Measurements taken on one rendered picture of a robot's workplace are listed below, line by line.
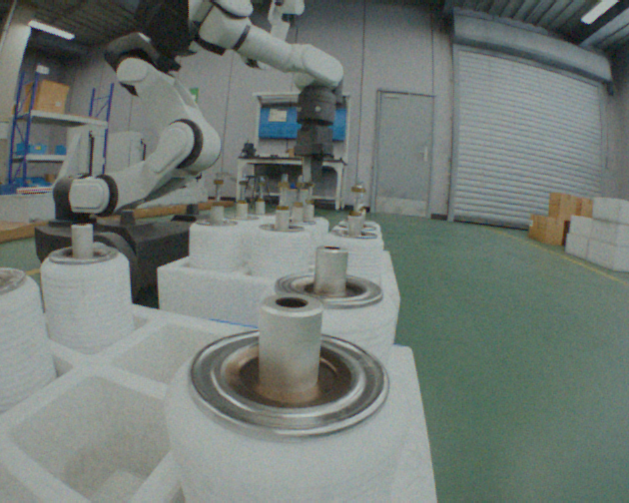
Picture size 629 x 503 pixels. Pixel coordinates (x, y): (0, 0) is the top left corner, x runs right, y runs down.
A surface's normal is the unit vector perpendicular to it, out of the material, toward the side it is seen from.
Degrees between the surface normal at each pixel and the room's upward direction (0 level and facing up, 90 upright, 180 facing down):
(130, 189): 90
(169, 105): 90
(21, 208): 90
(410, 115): 90
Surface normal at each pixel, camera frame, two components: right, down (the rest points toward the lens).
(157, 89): 0.00, 0.54
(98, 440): 0.98, 0.10
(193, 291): -0.17, 0.17
